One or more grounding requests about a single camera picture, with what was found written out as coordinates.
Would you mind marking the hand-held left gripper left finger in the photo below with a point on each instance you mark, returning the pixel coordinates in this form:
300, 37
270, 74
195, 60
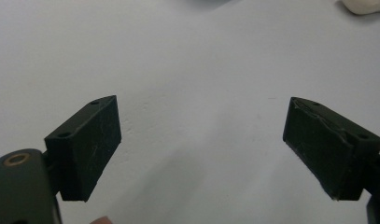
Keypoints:
85, 146

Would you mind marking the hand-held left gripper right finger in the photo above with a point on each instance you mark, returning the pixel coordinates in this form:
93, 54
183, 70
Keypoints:
324, 146

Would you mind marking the cream white rounded object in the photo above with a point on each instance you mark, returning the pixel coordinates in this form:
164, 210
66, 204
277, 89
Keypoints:
366, 6

